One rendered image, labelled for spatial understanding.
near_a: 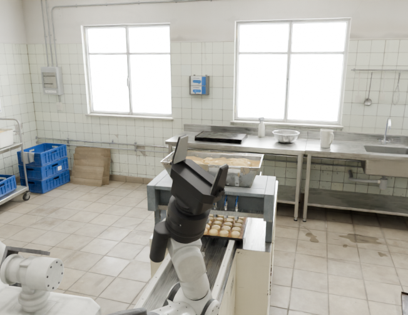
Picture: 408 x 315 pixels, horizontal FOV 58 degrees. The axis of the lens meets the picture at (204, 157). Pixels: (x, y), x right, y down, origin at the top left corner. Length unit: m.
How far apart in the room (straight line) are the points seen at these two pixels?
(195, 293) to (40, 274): 0.37
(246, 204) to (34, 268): 1.49
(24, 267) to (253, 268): 1.56
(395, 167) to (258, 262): 2.70
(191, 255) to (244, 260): 1.41
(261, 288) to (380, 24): 3.60
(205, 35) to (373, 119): 2.40
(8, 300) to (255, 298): 1.61
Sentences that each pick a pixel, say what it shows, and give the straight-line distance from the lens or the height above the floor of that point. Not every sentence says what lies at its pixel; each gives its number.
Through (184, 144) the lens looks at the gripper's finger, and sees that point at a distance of 0.72.
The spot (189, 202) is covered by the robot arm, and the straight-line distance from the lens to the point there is 0.73.
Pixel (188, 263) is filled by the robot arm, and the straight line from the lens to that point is 0.83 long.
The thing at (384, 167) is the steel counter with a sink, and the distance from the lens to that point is 4.56.
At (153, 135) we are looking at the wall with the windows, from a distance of 5.58.
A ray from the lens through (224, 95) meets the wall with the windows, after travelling 5.13.
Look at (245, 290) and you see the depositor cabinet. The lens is 2.31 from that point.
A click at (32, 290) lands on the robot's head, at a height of 1.42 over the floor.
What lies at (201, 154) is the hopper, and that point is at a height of 1.30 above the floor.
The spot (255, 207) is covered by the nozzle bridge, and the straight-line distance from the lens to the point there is 2.15.
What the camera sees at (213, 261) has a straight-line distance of 2.05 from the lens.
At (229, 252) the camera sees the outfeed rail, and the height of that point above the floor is 0.90.
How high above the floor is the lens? 1.88
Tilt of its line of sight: 15 degrees down
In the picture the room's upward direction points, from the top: straight up
